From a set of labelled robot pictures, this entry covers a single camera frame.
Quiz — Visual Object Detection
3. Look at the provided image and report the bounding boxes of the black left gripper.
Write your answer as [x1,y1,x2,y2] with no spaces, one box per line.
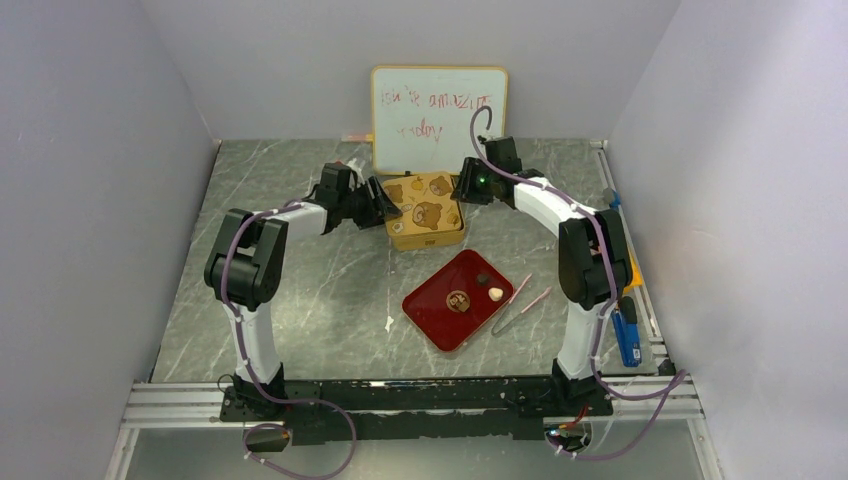
[339,176,403,230]

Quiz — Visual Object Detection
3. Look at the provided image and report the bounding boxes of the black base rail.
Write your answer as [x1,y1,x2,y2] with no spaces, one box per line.
[219,375,613,445]

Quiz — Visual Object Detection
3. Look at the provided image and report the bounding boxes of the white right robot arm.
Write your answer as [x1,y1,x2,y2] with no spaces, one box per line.
[452,136,633,415]

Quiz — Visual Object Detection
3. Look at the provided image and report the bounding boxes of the yellow plastic bin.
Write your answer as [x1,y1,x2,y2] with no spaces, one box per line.
[624,257,644,293]

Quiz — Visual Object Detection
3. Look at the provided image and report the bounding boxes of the gold chocolate tin box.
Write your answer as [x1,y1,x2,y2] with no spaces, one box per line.
[386,219,465,251]

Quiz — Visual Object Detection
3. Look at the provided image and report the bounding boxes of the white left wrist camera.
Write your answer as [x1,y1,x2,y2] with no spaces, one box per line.
[339,158,366,178]

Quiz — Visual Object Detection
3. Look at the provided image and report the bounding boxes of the red rectangular tray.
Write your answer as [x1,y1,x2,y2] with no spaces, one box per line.
[402,249,515,353]

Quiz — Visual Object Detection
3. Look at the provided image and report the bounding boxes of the metal tweezers with pink grips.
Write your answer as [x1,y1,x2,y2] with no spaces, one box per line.
[490,274,553,337]

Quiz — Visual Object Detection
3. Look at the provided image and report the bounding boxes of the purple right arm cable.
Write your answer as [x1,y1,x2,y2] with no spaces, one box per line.
[468,105,690,463]

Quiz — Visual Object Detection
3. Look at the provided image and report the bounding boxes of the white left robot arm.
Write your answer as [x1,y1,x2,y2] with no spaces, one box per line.
[203,163,402,420]

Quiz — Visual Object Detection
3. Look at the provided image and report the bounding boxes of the beige heart chocolate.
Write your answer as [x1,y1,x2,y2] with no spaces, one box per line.
[488,287,504,302]

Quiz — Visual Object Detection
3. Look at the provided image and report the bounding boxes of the whiteboard with yellow frame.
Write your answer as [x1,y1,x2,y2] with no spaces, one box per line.
[370,65,509,175]

